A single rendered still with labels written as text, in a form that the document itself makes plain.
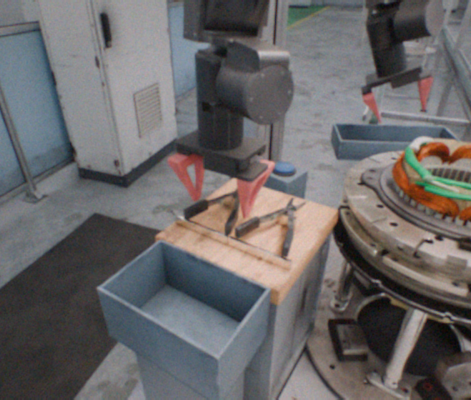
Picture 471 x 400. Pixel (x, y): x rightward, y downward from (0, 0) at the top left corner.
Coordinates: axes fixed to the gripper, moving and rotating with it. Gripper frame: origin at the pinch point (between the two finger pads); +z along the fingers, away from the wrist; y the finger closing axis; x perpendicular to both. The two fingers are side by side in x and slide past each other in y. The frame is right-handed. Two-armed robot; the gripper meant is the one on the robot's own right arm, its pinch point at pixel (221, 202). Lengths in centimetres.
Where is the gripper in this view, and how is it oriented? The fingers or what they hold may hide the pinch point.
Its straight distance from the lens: 51.5
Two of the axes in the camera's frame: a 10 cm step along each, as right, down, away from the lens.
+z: -0.1, 8.5, 5.3
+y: 8.6, 2.8, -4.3
